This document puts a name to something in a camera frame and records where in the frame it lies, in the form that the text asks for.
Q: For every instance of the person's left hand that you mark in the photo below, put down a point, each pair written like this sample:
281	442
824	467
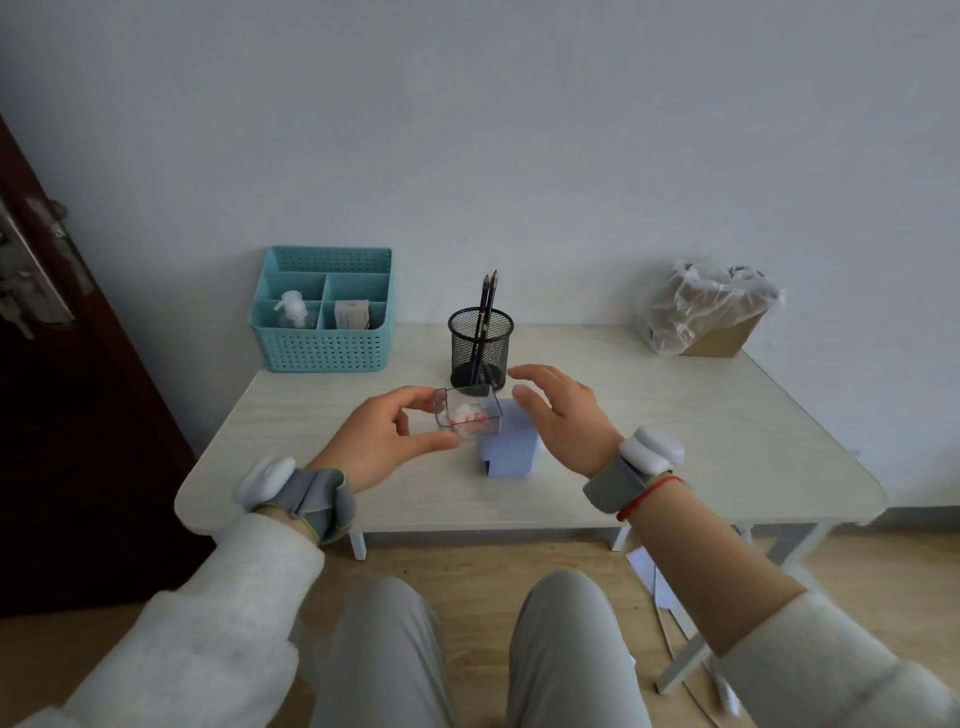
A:
360	442

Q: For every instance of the person's right hand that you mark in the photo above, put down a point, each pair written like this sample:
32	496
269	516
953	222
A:
577	431

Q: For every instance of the person's left middle finger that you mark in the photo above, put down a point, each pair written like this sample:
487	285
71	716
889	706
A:
403	424

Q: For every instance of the person's right thumb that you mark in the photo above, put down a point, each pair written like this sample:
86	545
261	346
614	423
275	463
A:
531	401

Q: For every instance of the person's left thumb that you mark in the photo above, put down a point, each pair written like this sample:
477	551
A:
424	445

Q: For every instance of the clear plastic box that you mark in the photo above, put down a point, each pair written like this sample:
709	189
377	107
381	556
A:
469	416

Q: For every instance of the person's left forearm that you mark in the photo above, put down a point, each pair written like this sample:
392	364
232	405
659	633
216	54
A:
202	622

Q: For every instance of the person's right forearm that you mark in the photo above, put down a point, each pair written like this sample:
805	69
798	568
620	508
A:
750	600

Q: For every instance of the white and pink small pieces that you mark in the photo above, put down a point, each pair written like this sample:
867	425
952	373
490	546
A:
466	417

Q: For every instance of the light purple paper box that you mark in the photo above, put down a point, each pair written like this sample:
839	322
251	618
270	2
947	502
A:
514	450

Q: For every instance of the black mesh pen holder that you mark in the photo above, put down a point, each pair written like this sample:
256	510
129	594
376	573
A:
481	349

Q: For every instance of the black pencil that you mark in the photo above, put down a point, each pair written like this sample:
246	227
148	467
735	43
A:
490	304
480	322

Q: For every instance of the teal plastic organiser basket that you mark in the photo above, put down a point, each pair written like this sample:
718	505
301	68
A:
322	345

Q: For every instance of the small beige carton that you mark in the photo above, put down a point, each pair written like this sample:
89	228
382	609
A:
352	315

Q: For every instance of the white right wrist tracker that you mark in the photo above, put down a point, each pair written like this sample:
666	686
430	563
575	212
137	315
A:
637	461

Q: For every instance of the white wrist tracker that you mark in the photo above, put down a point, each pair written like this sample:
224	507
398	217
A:
637	461
300	495

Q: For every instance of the white left wrist tracker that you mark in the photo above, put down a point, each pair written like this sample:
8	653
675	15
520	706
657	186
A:
300	495

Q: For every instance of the clear pump bottle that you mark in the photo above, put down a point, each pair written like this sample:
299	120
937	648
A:
294	311

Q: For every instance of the clear plastic bag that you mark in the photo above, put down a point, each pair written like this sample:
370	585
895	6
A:
697	304

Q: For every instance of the brown cardboard box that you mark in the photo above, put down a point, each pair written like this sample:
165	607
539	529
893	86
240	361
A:
724	339

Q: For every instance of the person's left leg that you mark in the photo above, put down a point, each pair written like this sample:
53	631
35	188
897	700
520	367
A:
382	660

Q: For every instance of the person's leg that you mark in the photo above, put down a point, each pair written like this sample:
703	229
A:
570	652
382	660

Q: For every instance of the white papers on floor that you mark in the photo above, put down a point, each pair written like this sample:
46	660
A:
660	585

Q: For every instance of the person's right leg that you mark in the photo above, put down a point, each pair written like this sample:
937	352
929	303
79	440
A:
570	652

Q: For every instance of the dark brown door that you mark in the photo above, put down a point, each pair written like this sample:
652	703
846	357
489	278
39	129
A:
82	465

